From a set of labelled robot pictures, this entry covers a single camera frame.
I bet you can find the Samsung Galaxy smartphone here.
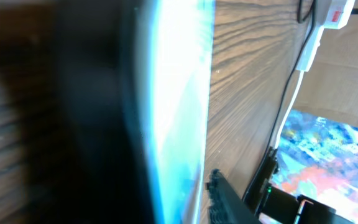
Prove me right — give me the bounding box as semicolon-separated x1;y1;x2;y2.
122;0;215;223

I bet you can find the white power extension strip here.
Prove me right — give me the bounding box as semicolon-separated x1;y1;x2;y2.
295;0;356;72

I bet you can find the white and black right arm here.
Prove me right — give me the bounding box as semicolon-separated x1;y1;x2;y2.
242;147;353;224

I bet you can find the colourful patterned floor mat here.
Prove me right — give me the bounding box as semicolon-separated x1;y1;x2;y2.
270;110;358;223

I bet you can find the white extension strip cord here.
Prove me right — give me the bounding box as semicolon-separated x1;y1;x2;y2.
273;70;305;149

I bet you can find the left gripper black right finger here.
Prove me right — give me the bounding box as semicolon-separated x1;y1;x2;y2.
206;169;260;224

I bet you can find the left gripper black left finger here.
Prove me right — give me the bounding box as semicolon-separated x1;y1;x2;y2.
35;1;154;223

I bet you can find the black USB charging cable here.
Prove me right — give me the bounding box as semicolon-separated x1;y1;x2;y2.
259;0;358;162

